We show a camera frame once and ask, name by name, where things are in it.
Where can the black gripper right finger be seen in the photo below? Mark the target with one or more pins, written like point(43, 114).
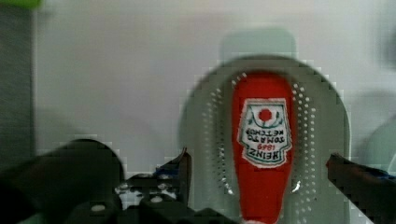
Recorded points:
point(371, 190)

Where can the green oval strainer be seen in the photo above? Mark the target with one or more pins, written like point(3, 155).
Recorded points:
point(322, 128)

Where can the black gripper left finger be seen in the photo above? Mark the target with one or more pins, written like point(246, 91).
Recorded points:
point(172, 179)

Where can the black cylinder holder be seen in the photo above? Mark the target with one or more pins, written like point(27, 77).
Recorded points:
point(72, 184)

